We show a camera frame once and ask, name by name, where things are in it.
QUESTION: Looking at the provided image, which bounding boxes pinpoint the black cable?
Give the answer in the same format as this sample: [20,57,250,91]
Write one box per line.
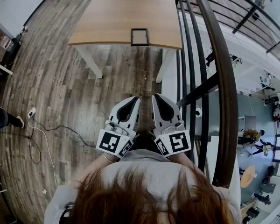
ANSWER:
[28,115,97,165]

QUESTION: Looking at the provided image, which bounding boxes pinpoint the black picture frame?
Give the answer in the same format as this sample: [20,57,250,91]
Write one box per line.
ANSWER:
[130,28,150,47]

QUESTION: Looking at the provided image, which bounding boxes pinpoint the white desk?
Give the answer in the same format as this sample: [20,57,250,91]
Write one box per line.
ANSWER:
[0,58,14,76]

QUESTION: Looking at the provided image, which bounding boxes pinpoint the person's dark trousers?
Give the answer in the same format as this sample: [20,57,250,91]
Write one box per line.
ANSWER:
[133,129,164,155]

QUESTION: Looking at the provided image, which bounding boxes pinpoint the round wooden table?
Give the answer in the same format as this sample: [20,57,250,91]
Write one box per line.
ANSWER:
[240,165,256,189]

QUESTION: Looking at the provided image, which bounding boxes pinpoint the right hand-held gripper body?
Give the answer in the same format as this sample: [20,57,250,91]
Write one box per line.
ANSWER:
[149,124,192,158]

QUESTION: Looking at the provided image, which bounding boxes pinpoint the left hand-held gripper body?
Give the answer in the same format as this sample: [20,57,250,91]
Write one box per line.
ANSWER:
[96,121,140,159]

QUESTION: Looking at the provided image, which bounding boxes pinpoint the person's right forearm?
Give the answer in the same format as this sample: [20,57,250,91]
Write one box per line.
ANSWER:
[169,151,195,170]

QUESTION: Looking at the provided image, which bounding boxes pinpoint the grey knit sweater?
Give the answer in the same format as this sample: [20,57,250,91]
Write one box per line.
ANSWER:
[44,148,242,224]

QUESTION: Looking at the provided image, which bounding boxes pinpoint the white table leg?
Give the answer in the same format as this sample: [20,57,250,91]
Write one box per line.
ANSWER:
[155,49,176,84]
[74,45,104,79]

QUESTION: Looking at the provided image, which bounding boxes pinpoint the clear plastic container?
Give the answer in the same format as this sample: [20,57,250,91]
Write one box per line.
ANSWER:
[0,36,15,50]

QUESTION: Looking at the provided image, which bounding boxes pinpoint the person's left forearm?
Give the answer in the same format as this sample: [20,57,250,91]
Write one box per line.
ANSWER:
[99,151,119,166]

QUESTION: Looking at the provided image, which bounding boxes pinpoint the white power strip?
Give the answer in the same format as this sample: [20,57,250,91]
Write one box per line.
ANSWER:
[27,107,37,120]

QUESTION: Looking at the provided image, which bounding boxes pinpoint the white cable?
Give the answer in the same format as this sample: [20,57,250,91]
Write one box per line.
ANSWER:
[28,118,59,187]

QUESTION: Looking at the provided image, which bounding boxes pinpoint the dark metal railing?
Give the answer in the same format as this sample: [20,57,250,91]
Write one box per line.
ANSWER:
[174,0,239,188]
[196,0,280,70]

